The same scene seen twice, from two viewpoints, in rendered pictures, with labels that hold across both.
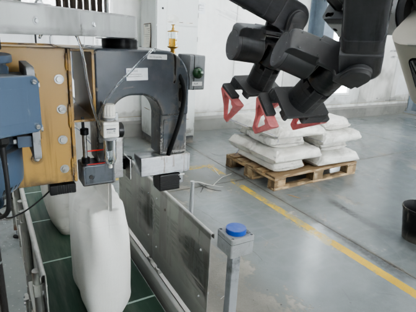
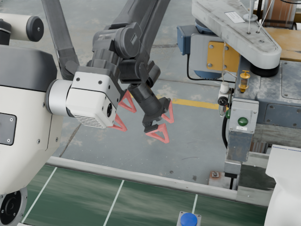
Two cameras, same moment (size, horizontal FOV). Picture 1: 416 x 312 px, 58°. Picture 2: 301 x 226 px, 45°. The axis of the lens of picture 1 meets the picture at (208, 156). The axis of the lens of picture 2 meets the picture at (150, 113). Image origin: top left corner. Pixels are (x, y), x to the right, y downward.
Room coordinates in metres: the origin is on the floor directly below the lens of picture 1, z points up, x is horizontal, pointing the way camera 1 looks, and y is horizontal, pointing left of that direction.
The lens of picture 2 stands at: (1.47, -0.69, 1.99)
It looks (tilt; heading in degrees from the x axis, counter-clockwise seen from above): 40 degrees down; 138
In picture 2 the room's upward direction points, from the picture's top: 3 degrees counter-clockwise
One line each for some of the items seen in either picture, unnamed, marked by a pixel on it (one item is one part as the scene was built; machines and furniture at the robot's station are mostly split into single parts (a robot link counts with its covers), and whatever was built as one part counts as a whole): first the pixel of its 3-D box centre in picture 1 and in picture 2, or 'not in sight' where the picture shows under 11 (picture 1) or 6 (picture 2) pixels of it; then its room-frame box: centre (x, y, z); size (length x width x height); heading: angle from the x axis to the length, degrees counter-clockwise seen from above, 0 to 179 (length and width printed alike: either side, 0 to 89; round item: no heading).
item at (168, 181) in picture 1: (171, 178); (232, 170); (1.01, 0.10, 0.98); 0.09 x 0.05 x 0.05; 121
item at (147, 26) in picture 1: (146, 36); not in sight; (4.82, 0.83, 1.34); 0.24 x 0.04 x 0.32; 31
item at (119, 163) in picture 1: (116, 153); not in sight; (0.93, 0.24, 1.08); 0.03 x 0.01 x 0.13; 121
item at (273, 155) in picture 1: (285, 150); not in sight; (3.66, -0.79, 0.32); 0.66 x 0.43 x 0.15; 123
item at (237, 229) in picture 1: (236, 230); (188, 221); (0.98, -0.09, 0.84); 0.06 x 0.06 x 0.02
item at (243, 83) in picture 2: (173, 39); (244, 80); (1.00, 0.11, 1.37); 0.03 x 0.02 x 0.03; 31
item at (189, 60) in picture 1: (190, 71); (243, 115); (1.04, 0.06, 1.29); 0.08 x 0.05 x 0.09; 31
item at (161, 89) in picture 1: (126, 93); (279, 109); (1.06, 0.24, 1.21); 0.30 x 0.25 x 0.30; 31
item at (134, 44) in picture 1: (119, 43); (264, 66); (0.98, 0.24, 1.35); 0.09 x 0.09 x 0.03
